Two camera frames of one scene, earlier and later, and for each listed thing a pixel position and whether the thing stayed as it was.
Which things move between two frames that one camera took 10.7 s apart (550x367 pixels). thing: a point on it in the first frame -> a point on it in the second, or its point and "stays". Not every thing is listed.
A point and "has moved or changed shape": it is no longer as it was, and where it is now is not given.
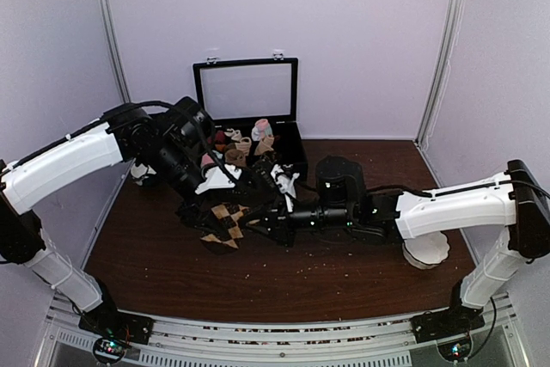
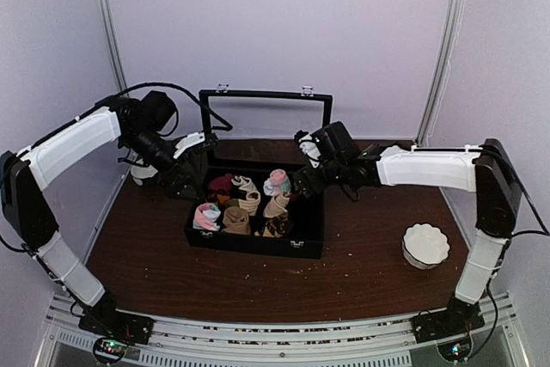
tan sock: [235, 156] -> [236, 221]
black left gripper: [193, 217] -> [172, 187]
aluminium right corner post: [455, 21] stays
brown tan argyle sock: [265, 151] has moved or changed shape
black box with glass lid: [237, 94] -> [247, 204]
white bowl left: [140, 170] stays
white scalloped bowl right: [428, 251] stays
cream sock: [243, 143] -> [253, 196]
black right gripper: [278, 222] -> [316, 185]
